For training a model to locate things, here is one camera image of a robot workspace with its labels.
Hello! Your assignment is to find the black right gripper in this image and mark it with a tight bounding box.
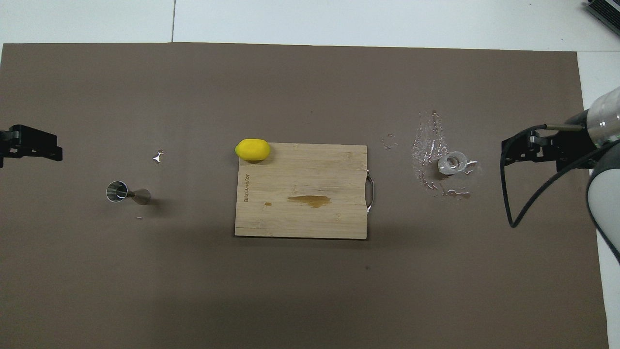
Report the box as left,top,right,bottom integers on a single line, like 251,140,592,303
501,127,595,171

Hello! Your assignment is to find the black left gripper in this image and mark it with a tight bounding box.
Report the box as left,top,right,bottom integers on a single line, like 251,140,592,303
0,125,63,168

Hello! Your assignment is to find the clear glass cup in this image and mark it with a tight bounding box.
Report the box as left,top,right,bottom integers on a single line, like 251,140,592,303
437,151,468,176

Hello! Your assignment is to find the steel double jigger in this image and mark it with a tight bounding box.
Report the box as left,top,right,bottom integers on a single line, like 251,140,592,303
106,180,151,205

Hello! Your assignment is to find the grey ribbed device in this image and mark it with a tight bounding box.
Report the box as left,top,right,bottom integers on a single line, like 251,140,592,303
584,0,620,35

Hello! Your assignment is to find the yellow lemon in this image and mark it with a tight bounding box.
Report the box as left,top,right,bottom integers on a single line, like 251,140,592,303
235,139,271,161

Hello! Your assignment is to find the wooden cutting board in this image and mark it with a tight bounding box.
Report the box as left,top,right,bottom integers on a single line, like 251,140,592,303
234,143,374,240

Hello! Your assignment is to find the brown table mat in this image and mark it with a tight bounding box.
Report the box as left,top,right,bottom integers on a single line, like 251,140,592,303
0,43,610,349

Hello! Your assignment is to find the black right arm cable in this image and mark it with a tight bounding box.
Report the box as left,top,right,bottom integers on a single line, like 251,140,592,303
501,125,611,228

